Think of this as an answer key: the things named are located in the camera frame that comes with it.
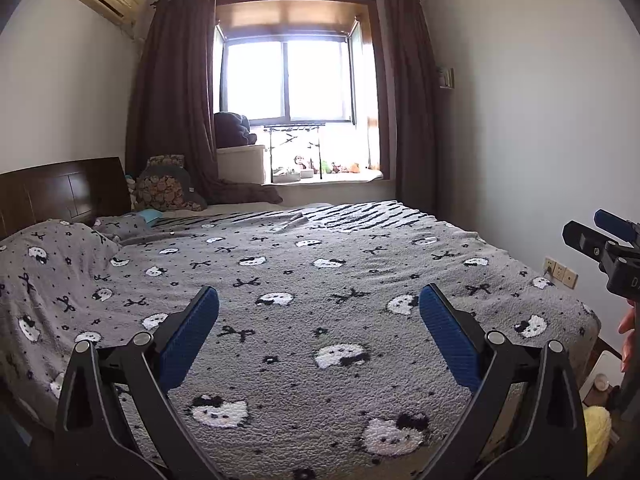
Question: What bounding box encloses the white storage box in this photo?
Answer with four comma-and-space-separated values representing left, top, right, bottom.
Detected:
216, 144, 268, 185

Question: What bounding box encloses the brown curtain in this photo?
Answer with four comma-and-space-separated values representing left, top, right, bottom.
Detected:
125, 0, 283, 206
382, 0, 438, 201

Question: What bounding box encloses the row of small toys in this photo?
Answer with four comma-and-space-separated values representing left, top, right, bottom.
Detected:
320, 160, 363, 175

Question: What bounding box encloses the person's right hand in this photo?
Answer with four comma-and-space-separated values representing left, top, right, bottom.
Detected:
618, 302, 638, 373

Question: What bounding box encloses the brown right curtain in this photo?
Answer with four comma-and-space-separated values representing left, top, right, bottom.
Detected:
382, 0, 438, 201

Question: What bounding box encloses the white side table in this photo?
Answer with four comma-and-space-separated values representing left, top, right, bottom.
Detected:
580, 350, 622, 406

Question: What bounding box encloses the brown patterned cushion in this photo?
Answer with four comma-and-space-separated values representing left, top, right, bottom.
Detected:
132, 155, 208, 212

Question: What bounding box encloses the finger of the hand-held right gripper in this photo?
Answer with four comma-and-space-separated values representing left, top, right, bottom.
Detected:
562, 220, 621, 265
594, 209, 640, 245

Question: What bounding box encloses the window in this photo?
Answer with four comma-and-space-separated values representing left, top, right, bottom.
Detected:
215, 0, 386, 127

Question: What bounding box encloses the yellow fluffy cloth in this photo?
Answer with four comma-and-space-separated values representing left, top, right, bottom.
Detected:
582, 406, 613, 477

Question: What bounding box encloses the black drying rack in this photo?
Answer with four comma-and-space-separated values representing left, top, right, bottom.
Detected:
263, 122, 327, 183

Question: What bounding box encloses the grey printed blanket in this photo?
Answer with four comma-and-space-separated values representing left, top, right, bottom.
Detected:
0, 201, 601, 480

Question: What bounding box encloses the grey printed pillow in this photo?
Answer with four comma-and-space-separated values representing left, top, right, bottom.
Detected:
94, 211, 163, 241
0, 220, 123, 411

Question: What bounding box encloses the brown left curtain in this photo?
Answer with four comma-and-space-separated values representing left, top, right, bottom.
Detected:
125, 0, 283, 206

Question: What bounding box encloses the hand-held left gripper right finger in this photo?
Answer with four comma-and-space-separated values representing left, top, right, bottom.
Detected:
419, 282, 588, 480

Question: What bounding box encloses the dark cloth pile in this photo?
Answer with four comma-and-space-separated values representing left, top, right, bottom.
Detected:
214, 111, 258, 148

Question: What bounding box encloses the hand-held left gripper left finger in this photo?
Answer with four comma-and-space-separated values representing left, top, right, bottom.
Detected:
54, 285, 221, 480

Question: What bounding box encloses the tan roller blind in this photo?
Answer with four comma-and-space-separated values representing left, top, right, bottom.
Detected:
216, 0, 362, 29

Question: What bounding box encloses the dark wooden headboard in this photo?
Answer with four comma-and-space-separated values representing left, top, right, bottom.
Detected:
0, 156, 132, 241

